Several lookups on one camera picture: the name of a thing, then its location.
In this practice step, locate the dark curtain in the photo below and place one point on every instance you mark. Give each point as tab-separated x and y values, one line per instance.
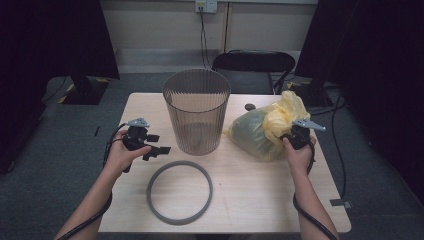
50	40
376	66

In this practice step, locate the white wall socket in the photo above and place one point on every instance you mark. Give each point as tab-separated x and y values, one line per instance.
206	6

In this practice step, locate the yellow trash bag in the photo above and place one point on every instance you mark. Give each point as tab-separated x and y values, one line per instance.
256	133

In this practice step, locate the ribbed translucent brown trash bin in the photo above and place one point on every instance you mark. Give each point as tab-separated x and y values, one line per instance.
196	116

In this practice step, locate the person's left hand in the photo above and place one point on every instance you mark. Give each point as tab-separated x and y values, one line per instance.
121	156

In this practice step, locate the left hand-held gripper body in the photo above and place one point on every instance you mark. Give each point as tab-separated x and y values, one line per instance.
135	136

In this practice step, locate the small dark round disc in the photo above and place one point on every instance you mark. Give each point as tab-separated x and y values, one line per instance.
249	107

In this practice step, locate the black folding chair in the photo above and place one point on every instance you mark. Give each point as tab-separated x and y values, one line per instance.
253	73

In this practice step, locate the black stand base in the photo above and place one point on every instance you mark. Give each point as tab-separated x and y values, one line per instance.
85	91
311	93

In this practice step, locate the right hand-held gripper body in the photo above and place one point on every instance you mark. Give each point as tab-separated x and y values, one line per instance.
301	133

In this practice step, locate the small black floor scrap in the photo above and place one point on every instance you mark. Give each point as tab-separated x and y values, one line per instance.
96	130

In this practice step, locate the person's right hand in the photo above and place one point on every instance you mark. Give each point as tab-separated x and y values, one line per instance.
298	158

